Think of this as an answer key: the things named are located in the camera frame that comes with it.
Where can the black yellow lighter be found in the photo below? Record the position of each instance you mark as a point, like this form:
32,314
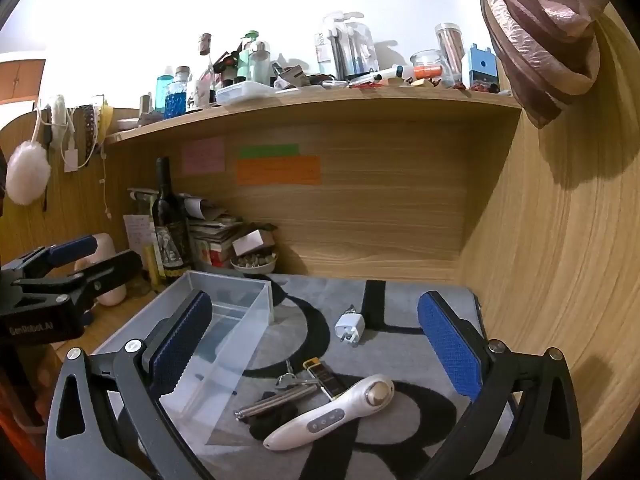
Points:
325,380

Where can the wooden cabinet door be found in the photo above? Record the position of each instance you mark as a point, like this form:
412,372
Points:
20,80

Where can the green pump bottle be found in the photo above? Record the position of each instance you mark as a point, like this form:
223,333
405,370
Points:
245,62

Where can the teal bottle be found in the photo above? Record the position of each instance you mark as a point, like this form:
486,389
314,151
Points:
162,90

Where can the white card box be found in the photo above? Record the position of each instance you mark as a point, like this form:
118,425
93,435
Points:
250,242

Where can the pink mug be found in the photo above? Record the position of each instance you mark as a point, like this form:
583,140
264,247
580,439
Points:
107,245

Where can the dark wine bottle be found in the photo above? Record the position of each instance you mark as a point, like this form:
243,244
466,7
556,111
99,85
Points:
170,230

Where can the orange clothing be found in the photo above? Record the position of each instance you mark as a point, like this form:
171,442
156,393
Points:
17,450

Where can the white facial massager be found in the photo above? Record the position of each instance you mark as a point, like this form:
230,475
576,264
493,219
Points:
320,415

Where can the pink plastic bag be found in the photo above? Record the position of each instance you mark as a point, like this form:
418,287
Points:
530,50

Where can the white note paper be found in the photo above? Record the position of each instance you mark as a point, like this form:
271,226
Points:
136,232

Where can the orange sticky note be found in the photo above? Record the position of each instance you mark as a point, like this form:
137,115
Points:
277,171

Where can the wooden shelf board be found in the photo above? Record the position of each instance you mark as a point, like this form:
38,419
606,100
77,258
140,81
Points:
325,97

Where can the silver key bunch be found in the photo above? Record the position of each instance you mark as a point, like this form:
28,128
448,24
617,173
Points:
280,397

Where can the green sticky note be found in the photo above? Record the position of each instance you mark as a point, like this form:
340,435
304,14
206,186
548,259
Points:
267,150

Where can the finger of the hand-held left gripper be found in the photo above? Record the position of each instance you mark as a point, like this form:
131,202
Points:
72,251
107,275

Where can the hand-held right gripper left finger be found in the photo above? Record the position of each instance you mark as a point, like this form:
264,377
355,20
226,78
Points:
180,345

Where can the stack of books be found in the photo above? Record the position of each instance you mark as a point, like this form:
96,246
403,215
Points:
210,250

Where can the clear plastic storage box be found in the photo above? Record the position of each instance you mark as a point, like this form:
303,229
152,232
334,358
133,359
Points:
230,340

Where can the white fluffy puff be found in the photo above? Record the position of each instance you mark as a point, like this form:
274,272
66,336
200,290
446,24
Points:
27,172

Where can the grey patterned mat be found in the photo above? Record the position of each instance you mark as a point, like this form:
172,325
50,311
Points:
400,410

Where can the hairbrush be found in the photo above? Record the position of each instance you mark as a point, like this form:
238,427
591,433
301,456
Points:
90,130

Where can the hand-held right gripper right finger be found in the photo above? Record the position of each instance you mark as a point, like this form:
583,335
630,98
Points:
450,345

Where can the white bowl of stones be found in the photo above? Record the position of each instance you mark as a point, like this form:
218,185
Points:
252,266

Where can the tall clear jar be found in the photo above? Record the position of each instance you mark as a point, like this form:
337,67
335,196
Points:
452,42

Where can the glass jar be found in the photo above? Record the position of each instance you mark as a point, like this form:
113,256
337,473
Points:
430,67

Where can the white tray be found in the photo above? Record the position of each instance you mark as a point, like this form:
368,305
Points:
245,94

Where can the yellow tube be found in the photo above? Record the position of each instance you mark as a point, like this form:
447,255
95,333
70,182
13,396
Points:
151,265

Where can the blue liquid bottle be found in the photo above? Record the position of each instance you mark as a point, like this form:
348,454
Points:
176,100

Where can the clear cosmetics organizer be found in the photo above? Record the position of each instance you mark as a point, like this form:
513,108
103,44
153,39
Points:
345,50

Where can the white plug adapter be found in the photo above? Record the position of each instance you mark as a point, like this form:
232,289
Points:
350,329

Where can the blue white box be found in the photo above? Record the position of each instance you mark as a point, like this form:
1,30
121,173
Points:
480,67

